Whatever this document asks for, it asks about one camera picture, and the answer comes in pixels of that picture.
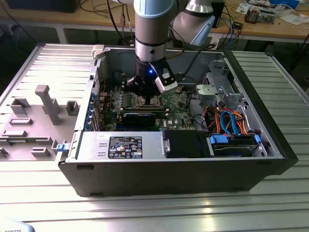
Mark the blue flat box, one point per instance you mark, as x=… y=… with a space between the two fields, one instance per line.
x=285 y=2

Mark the metal drive cage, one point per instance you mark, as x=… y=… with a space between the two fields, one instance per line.
x=222 y=82

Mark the silver power supply unit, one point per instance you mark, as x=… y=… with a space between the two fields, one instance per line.
x=91 y=145

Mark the small black box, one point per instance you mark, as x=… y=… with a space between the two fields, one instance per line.
x=238 y=24

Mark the hard disk in blue carrier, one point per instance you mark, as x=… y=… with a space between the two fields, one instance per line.
x=231 y=151

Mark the black PC case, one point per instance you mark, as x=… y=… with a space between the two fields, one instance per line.
x=169 y=178

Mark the black graphics card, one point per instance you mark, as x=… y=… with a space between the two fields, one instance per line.
x=138 y=119

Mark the silver metal bracket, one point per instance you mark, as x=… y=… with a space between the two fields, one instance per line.
x=205 y=91

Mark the round coin battery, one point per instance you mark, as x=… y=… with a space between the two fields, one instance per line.
x=179 y=90

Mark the blue plastic latch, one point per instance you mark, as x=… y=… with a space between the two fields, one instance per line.
x=62 y=148

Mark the black desktop box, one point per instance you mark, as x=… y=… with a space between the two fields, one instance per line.
x=218 y=14

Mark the black RAM slot bank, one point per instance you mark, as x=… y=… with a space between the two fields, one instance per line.
x=135 y=110

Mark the wooden desk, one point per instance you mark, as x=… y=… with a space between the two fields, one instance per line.
x=72 y=18

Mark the grey electronic device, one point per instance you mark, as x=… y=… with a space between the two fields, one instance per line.
x=268 y=17

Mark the grey parts rack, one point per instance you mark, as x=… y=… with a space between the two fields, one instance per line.
x=29 y=135

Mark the blue expansion slot retainers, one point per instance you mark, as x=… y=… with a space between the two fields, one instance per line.
x=90 y=113

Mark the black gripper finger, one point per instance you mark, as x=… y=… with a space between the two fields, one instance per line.
x=131 y=83

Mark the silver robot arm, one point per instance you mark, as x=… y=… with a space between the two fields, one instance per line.
x=150 y=36

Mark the brown finned cooler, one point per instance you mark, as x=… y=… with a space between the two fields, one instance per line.
x=252 y=15

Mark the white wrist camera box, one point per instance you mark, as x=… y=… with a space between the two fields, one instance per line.
x=166 y=83

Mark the green motherboard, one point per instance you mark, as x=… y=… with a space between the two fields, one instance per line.
x=178 y=113

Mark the CPU socket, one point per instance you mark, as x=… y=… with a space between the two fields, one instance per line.
x=149 y=107

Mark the beige plastic case latch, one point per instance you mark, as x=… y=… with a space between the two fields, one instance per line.
x=99 y=52

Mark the white papers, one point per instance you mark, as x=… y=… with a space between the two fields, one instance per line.
x=292 y=19

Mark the black flat equipment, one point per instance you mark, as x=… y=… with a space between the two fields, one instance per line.
x=41 y=6

